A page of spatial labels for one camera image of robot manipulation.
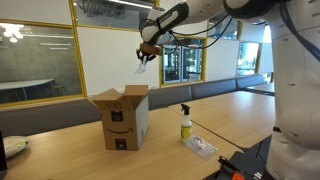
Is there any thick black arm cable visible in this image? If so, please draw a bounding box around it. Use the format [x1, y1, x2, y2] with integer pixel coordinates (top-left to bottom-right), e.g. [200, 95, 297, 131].
[278, 0, 320, 63]

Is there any open brown cardboard shipping box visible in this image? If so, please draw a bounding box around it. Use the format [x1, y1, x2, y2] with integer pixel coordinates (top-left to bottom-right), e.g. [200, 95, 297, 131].
[88, 84, 154, 152]

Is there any dark wooden stool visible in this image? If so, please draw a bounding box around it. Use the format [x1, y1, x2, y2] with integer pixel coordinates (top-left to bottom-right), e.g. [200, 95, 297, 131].
[51, 84, 68, 98]

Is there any white yellow-label spray bottle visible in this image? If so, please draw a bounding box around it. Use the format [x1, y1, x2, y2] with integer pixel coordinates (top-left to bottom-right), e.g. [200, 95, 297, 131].
[180, 103, 193, 143]

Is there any black orange clamp mount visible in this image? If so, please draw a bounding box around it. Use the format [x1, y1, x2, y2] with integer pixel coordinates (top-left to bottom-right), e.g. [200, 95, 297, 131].
[214, 155, 264, 180]

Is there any long white meeting table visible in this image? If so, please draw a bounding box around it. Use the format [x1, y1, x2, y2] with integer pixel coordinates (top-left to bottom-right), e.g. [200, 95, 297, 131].
[0, 78, 55, 101]

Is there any grey upholstered bench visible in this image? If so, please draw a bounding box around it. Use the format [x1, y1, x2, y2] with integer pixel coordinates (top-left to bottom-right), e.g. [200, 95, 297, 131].
[0, 73, 278, 138]

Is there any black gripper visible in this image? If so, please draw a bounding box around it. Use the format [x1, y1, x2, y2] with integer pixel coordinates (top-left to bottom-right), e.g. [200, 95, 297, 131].
[135, 49, 157, 66]

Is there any clear plastic air pillow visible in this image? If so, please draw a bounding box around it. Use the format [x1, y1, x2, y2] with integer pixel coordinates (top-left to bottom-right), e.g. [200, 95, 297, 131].
[182, 134, 218, 157]
[134, 56, 149, 75]

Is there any thin black camera cable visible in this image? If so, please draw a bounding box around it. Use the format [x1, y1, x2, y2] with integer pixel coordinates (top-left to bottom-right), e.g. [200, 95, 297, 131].
[138, 13, 234, 56]

